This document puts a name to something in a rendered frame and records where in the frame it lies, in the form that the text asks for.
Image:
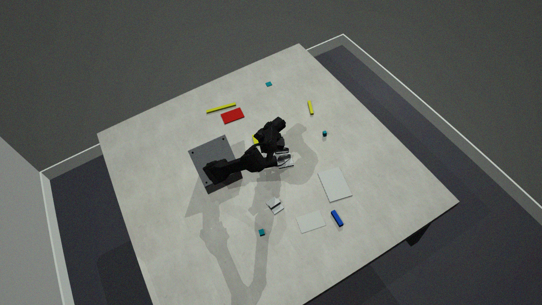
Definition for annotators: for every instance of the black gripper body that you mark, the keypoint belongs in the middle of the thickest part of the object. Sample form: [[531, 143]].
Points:
[[274, 159]]

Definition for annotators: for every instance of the red flat rectangular plate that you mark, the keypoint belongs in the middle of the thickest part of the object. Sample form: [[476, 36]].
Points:
[[232, 115]]

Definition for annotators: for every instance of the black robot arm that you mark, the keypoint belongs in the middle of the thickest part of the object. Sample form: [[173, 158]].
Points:
[[252, 160]]

